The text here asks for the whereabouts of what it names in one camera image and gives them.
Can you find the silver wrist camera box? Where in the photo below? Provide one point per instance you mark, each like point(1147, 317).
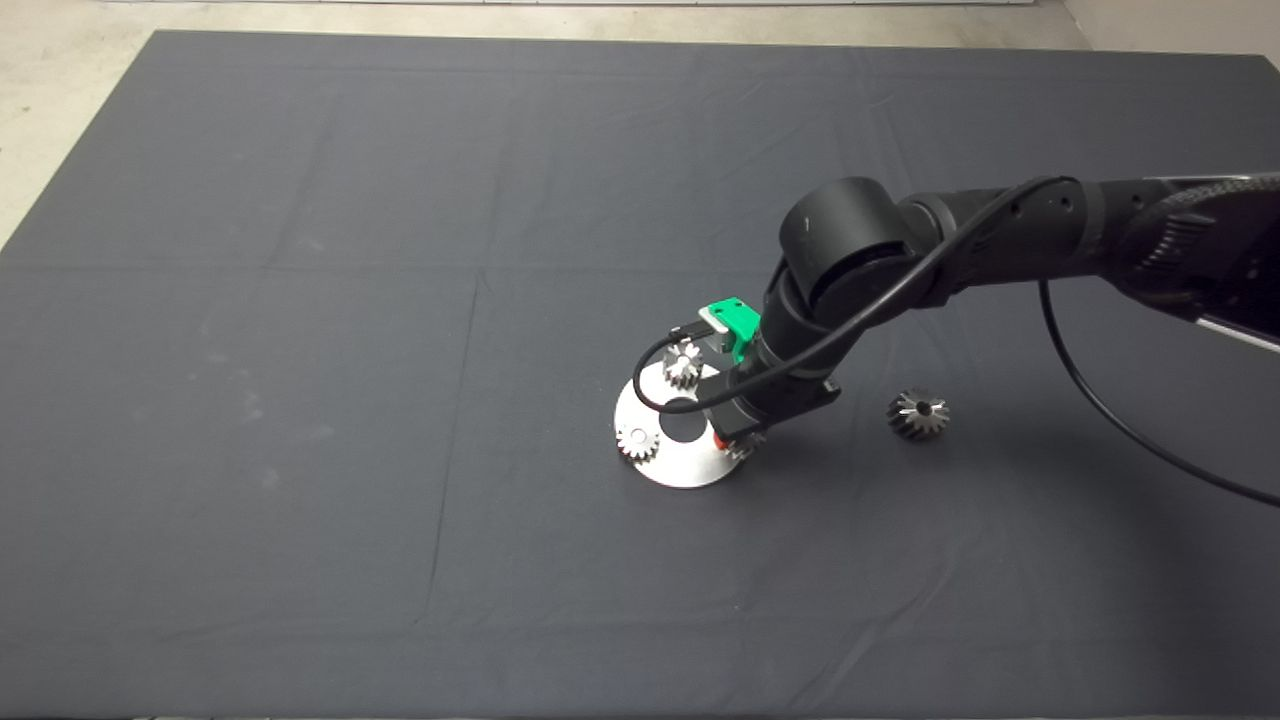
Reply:
point(715, 322)

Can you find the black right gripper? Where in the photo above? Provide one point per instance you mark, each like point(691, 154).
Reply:
point(770, 408)

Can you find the round metal plate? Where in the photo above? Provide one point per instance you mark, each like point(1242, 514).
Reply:
point(680, 468)

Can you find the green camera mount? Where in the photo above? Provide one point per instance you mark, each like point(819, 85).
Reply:
point(740, 322)

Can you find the large steel gear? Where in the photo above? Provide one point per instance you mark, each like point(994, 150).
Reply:
point(918, 415)

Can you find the dark grey table cloth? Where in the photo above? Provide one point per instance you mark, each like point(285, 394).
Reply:
point(300, 400)

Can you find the small steel gear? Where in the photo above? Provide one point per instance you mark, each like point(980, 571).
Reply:
point(745, 447)
point(638, 442)
point(683, 372)

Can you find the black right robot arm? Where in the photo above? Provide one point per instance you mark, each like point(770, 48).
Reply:
point(1000, 230)

